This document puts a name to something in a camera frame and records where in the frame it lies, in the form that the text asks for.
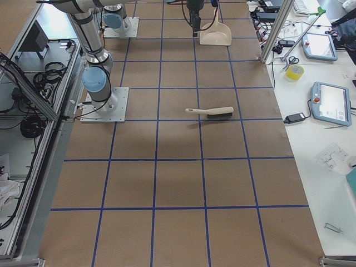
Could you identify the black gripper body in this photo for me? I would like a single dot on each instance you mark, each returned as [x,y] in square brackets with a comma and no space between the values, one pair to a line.
[193,6]

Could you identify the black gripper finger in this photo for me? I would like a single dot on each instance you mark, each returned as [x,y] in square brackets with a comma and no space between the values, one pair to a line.
[195,23]

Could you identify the white hand brush black bristles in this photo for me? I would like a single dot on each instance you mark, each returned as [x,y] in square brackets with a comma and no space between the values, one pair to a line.
[212,113]

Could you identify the yellow tape roll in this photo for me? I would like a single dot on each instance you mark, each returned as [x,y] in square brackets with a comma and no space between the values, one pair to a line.
[294,72]

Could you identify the far teach pendant tablet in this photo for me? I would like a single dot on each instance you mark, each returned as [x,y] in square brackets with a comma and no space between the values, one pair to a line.
[319,47]

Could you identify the teach pendant tablet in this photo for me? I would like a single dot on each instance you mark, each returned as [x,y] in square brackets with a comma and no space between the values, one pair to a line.
[319,47]
[331,103]

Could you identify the black power adapter brick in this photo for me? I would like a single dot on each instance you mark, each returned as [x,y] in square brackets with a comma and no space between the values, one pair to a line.
[294,118]

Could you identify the near teach pendant tablet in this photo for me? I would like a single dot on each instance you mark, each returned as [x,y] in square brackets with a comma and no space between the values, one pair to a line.
[331,103]

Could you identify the black monitor on shelf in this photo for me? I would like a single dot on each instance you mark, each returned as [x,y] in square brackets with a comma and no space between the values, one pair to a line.
[35,41]

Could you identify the clear plastic bag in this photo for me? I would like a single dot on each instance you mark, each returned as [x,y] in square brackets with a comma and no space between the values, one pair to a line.
[334,158]

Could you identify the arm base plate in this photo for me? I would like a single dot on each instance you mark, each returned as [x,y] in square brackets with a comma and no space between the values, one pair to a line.
[113,111]
[118,28]

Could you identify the aluminium frame post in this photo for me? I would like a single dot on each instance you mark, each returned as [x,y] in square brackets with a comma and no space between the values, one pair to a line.
[276,28]

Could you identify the black handled scissors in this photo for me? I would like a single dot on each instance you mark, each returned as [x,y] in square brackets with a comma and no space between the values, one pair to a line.
[289,60]

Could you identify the green handled grabber stick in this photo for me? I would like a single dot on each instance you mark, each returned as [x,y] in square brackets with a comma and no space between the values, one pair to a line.
[318,14]

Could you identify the metal wire clip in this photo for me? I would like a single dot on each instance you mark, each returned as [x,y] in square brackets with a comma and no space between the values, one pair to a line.
[332,227]

